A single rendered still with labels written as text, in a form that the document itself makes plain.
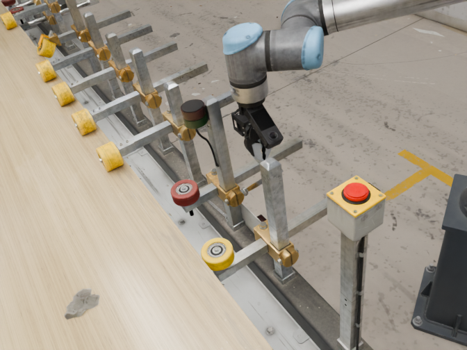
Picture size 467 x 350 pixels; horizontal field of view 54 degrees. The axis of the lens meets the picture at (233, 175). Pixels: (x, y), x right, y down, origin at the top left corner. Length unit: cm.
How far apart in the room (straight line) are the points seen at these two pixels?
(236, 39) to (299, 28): 14
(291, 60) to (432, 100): 226
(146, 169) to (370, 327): 111
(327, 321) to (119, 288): 52
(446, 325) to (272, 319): 91
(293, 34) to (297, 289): 67
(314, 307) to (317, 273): 93
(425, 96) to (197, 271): 241
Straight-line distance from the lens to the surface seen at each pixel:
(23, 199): 154
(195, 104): 115
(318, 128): 296
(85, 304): 116
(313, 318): 126
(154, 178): 184
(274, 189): 105
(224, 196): 134
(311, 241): 231
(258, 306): 138
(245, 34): 104
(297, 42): 103
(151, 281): 115
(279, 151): 146
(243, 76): 106
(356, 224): 79
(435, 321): 208
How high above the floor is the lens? 179
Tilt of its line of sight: 42 degrees down
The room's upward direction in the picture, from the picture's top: 11 degrees counter-clockwise
